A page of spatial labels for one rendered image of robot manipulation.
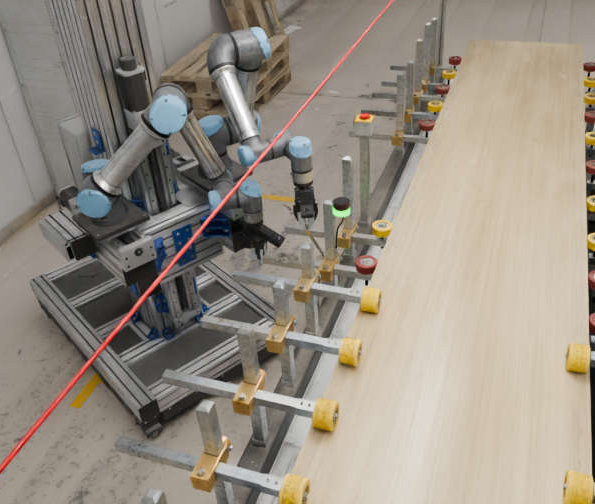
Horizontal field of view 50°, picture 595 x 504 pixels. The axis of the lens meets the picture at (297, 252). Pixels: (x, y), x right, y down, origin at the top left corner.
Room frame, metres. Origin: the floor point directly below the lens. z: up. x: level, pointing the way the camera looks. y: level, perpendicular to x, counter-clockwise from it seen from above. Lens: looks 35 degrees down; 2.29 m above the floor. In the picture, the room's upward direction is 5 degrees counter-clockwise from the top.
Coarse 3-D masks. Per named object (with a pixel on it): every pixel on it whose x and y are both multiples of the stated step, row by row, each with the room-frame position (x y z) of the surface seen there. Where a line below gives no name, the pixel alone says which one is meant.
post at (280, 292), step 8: (272, 288) 1.50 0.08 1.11; (280, 288) 1.49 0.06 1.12; (280, 296) 1.49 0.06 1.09; (280, 304) 1.49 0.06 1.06; (288, 304) 1.51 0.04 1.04; (280, 312) 1.49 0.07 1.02; (288, 312) 1.51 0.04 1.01; (280, 320) 1.49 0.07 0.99; (288, 320) 1.50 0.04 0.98; (288, 352) 1.48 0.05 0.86; (280, 360) 1.50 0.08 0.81; (288, 360) 1.49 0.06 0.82; (288, 368) 1.49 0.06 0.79; (288, 376) 1.49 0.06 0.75
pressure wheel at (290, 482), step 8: (288, 480) 0.93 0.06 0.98; (296, 480) 0.93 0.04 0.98; (304, 480) 0.93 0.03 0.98; (280, 488) 0.91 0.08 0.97; (288, 488) 0.91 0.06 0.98; (296, 488) 0.91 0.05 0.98; (304, 488) 0.91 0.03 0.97; (280, 496) 0.90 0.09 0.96; (288, 496) 0.89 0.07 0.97; (296, 496) 0.89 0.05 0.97; (304, 496) 0.91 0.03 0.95
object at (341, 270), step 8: (264, 256) 2.02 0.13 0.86; (272, 256) 2.02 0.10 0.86; (272, 264) 2.00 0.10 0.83; (280, 264) 1.99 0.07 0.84; (288, 264) 1.98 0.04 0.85; (296, 264) 1.96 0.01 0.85; (320, 264) 1.94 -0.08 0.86; (336, 264) 1.93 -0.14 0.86; (336, 272) 1.90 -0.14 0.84; (344, 272) 1.89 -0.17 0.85; (352, 272) 1.88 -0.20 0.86; (368, 280) 1.86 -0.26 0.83
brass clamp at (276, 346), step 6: (294, 318) 1.53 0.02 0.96; (288, 324) 1.49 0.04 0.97; (294, 324) 1.52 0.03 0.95; (276, 330) 1.47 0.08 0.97; (282, 330) 1.47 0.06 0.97; (288, 330) 1.47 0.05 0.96; (270, 336) 1.44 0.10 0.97; (282, 336) 1.44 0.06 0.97; (270, 342) 1.43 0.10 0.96; (276, 342) 1.42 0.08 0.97; (282, 342) 1.43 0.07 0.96; (270, 348) 1.43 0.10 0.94; (276, 348) 1.42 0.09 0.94; (282, 348) 1.42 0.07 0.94
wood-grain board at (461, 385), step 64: (512, 64) 3.78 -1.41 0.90; (576, 64) 3.69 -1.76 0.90; (448, 128) 2.95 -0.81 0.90; (512, 128) 2.89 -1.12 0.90; (576, 128) 2.84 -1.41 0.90; (448, 192) 2.33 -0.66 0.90; (512, 192) 2.28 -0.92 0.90; (576, 192) 2.24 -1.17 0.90; (384, 256) 1.90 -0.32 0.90; (448, 256) 1.87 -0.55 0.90; (512, 256) 1.84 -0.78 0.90; (576, 256) 1.81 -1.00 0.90; (384, 320) 1.55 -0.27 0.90; (448, 320) 1.53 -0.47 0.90; (512, 320) 1.50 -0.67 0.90; (576, 320) 1.48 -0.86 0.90; (384, 384) 1.28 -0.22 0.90; (448, 384) 1.26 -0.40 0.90; (512, 384) 1.24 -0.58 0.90; (576, 384) 1.22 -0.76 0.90; (320, 448) 1.07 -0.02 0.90; (384, 448) 1.06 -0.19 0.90; (448, 448) 1.04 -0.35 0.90; (512, 448) 1.03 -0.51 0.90; (576, 448) 1.01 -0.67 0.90
